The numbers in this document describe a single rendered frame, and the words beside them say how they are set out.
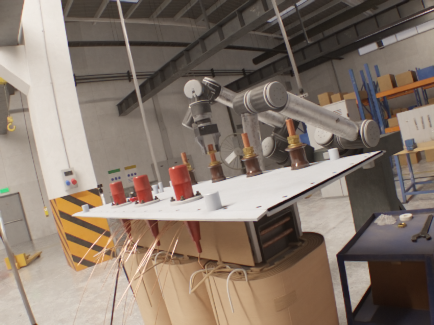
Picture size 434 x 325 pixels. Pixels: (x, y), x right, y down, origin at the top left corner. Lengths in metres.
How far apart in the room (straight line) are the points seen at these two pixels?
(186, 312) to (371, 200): 2.50
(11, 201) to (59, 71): 8.57
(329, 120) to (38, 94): 5.63
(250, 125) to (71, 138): 4.99
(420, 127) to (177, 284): 5.20
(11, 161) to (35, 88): 8.26
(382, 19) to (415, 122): 7.88
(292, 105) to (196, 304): 1.16
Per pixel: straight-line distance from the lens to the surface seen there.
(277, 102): 1.67
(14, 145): 14.69
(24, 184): 14.47
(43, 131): 6.38
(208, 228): 1.19
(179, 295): 1.46
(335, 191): 6.43
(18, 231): 14.38
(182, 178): 1.08
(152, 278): 1.79
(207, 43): 10.12
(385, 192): 3.36
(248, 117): 1.86
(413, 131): 5.98
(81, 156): 6.41
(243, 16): 9.05
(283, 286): 1.06
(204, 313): 1.45
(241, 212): 0.67
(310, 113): 1.87
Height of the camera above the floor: 1.49
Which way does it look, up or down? 1 degrees down
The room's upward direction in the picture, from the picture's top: 14 degrees counter-clockwise
